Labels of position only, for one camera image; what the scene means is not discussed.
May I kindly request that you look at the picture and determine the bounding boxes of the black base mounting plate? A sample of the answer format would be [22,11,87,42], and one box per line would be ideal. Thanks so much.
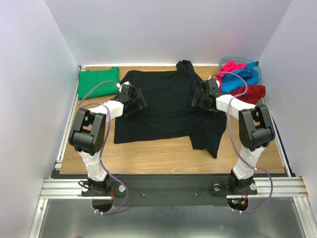
[78,175,257,210]

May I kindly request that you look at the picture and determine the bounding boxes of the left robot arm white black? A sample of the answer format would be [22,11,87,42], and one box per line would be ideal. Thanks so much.
[68,82,147,197]

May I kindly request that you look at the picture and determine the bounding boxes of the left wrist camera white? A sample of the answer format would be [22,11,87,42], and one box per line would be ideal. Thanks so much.
[120,81,131,87]

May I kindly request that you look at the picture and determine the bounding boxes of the pink t shirt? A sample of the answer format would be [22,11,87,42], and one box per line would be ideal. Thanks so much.
[214,60,247,82]

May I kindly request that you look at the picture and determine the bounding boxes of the black t shirt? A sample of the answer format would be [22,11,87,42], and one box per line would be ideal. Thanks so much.
[114,60,227,158]

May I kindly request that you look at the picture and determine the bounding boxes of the grey plastic bin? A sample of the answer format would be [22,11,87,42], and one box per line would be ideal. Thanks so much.
[216,57,262,104]

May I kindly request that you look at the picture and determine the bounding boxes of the folded green t shirt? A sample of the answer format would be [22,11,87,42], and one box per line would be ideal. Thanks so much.
[78,67,120,100]

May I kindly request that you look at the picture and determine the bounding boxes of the aluminium frame rail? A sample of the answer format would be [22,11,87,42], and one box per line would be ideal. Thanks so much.
[39,65,86,199]

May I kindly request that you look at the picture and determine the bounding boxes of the red t shirt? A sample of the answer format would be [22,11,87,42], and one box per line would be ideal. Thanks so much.
[229,85,266,104]

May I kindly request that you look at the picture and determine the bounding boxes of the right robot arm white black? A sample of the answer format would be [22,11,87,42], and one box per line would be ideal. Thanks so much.
[192,79,275,193]

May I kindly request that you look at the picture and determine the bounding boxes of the blue t shirt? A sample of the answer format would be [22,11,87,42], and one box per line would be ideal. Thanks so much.
[218,61,260,93]

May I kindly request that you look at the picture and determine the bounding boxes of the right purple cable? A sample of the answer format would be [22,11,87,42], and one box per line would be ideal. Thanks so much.
[209,71,274,214]

